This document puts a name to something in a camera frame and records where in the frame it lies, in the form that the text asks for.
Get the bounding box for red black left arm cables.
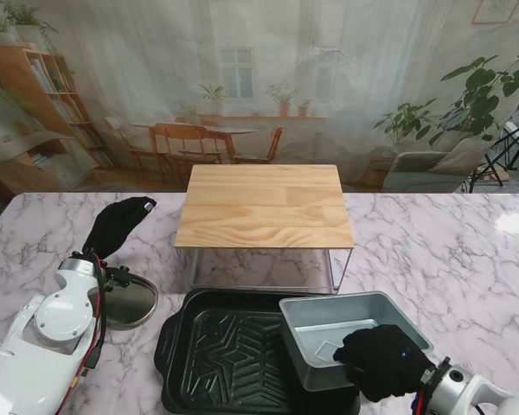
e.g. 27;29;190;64
80;254;110;377

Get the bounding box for red black arm cables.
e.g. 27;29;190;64
80;254;110;377
410;380;429;415

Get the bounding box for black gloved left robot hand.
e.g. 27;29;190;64
81;195;157;263

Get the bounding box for wooden shelf with metal legs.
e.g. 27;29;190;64
173;163;356;291

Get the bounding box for oval stainless steel plate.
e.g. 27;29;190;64
99;276;159;331

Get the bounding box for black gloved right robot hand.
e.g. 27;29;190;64
332;323;436;404

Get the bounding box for silver rectangular baking tray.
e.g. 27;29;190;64
279;291;434;389

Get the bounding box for printed room backdrop curtain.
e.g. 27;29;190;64
0;0;519;195

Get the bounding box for black tripod stand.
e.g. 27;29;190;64
466;114;519;194

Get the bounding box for black patterned baking tray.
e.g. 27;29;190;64
153;288;362;415

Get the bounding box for red black right arm cables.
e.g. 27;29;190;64
410;380;429;415

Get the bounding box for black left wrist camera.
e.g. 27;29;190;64
102;266;131;291

